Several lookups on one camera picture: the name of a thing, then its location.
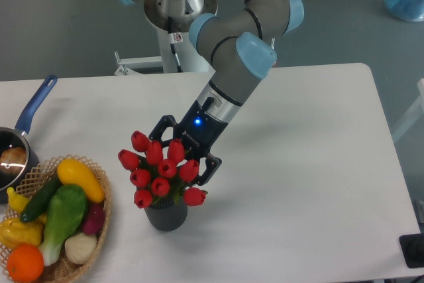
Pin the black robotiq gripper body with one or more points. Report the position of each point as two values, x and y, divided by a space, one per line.
198 130

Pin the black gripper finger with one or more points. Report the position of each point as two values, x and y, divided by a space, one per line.
212 165
165 122

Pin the red tulip bouquet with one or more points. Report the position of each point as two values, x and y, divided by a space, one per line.
161 176

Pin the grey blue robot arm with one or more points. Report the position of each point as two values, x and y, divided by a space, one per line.
272 17

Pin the dark grey ribbed vase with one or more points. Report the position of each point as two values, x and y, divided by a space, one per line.
167 214

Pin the yellow squash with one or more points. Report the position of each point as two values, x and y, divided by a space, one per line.
72 171

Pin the purple red onion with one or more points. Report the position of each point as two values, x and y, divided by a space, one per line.
94 219

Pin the green bok choy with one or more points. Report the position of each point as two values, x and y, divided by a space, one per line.
65 212

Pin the woven wicker basket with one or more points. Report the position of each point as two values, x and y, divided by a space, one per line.
63 270

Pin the white garlic bulb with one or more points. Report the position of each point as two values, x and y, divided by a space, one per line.
80 247

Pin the green cucumber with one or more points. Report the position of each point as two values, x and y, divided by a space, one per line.
39 202

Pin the brown bread roll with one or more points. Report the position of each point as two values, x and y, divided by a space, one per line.
13 161

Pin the yellow banana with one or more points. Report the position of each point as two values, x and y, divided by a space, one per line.
29 210

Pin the yellow bell pepper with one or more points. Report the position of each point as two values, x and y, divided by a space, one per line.
15 233

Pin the orange fruit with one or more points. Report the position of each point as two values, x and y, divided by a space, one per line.
25 263

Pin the black device at table edge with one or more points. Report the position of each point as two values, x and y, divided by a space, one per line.
412 249

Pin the blue handled saucepan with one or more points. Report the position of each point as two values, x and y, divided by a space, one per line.
17 136

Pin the white frame at right edge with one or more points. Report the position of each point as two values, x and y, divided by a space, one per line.
410 116

